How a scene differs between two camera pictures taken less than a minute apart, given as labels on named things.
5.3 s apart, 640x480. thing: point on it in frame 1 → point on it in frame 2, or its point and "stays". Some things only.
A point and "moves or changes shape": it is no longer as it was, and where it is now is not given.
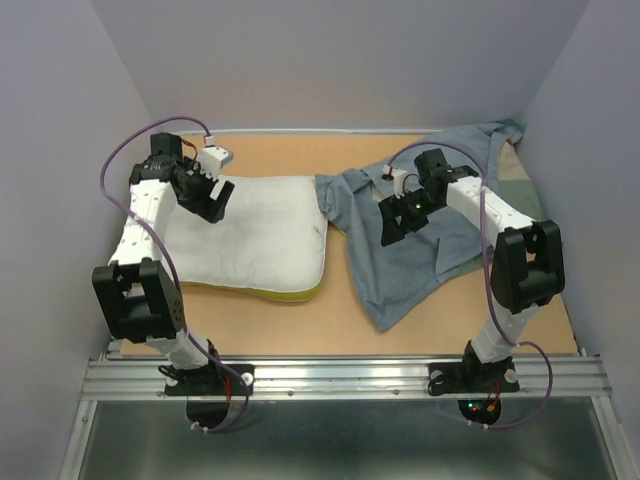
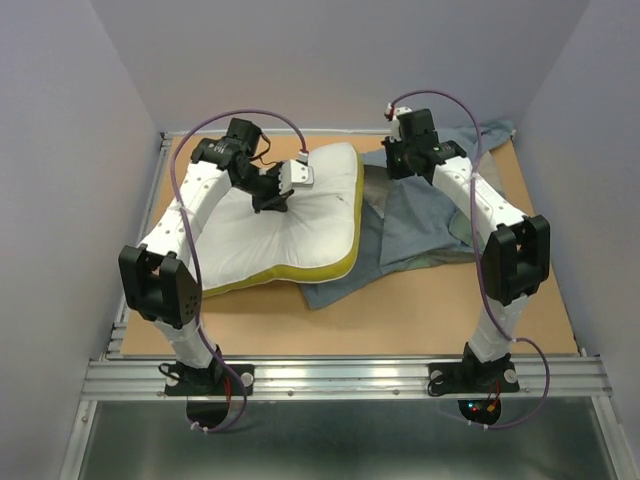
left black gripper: (208, 209) → (275, 202)
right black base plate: (467, 378) stays
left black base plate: (217, 380) stays
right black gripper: (391, 208) → (395, 172)
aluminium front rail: (345, 378) stays
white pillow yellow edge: (272, 242) moves or changes shape
